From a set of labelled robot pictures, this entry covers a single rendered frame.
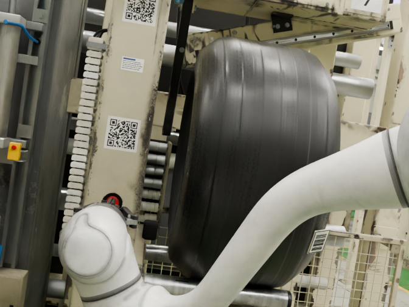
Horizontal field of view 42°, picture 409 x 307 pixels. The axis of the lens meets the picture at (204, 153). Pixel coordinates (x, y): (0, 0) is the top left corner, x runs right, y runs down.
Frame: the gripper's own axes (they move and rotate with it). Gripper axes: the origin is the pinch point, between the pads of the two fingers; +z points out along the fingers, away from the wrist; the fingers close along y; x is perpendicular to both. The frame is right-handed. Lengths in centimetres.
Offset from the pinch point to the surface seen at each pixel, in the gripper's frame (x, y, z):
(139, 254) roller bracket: 11.0, -7.8, 5.7
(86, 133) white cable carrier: -14.9, 8.3, 6.7
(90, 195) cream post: -1.1, 5.2, 5.7
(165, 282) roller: 14.7, -14.4, -1.6
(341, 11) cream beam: -59, -55, 32
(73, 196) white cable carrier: -0.1, 9.1, 6.8
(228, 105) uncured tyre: -25.5, -20.6, -12.7
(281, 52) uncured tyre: -39, -32, 0
